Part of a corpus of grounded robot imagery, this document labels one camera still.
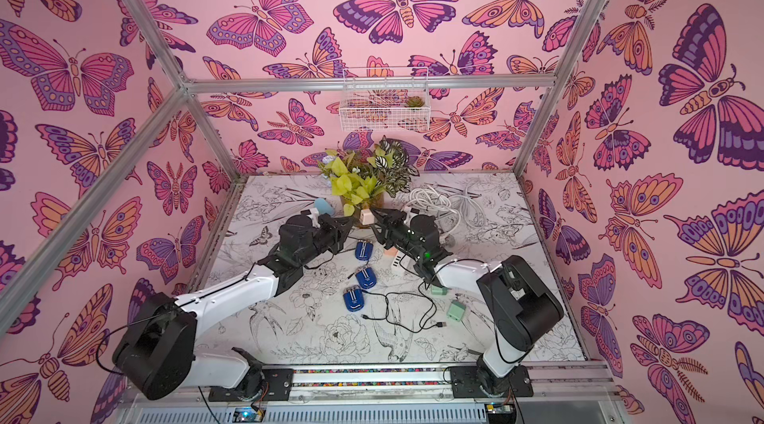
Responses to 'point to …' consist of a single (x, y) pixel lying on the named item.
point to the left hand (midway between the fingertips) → (361, 215)
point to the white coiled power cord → (422, 197)
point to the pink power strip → (391, 252)
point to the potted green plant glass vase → (361, 177)
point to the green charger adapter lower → (456, 310)
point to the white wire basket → (385, 100)
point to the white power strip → (396, 264)
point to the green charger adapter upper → (439, 291)
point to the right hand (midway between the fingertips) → (369, 210)
